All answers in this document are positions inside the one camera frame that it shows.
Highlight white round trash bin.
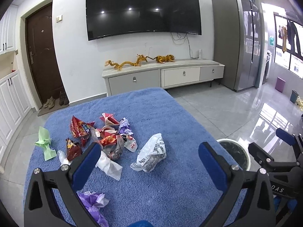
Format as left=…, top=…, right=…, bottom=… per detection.
left=217, top=138, right=251, bottom=171

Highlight small white crumpled tissue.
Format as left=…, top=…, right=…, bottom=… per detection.
left=57, top=150, right=71, bottom=166

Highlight dark small waste bin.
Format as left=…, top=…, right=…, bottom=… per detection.
left=290, top=90, right=299, bottom=103

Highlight dark red snack bag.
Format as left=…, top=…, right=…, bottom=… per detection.
left=66, top=138, right=82, bottom=161

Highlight purple cube stool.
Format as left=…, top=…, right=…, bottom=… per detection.
left=275, top=77, right=286, bottom=93

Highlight green crumpled paper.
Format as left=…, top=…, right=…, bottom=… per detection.
left=35, top=127, right=56, bottom=161

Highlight blue fluffy bed cover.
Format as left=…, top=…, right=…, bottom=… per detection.
left=23, top=86, right=248, bottom=227

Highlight white printed plastic bag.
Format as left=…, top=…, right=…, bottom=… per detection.
left=130, top=133, right=166, bottom=172

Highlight red clear plastic wrapper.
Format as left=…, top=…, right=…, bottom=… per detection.
left=90, top=126, right=124, bottom=160

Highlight pink white crumpled wrapper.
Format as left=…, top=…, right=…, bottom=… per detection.
left=100, top=113, right=120, bottom=126

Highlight shoes by door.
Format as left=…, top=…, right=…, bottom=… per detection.
left=43, top=91, right=70, bottom=110

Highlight purple white crumpled wrapper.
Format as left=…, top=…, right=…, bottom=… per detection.
left=118, top=117, right=134, bottom=136

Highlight grey double door refrigerator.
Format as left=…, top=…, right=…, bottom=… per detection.
left=212, top=0, right=262, bottom=91

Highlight golden tiger figurine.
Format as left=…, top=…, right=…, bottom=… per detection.
left=147, top=54, right=175, bottom=64

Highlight white low tv cabinet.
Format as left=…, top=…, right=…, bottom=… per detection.
left=102, top=59, right=225, bottom=96

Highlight dark brown entrance door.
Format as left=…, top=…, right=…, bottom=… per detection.
left=25, top=3, right=65, bottom=103

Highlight golden dragon figurine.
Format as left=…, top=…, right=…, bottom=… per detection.
left=104, top=54, right=147, bottom=71

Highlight white wall cabinets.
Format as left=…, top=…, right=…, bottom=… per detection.
left=0, top=4, right=32, bottom=147

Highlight wall light switch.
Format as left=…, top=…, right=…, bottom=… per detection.
left=56, top=15, right=63, bottom=23

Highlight large black wall television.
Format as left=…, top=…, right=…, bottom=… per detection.
left=86, top=0, right=202, bottom=40

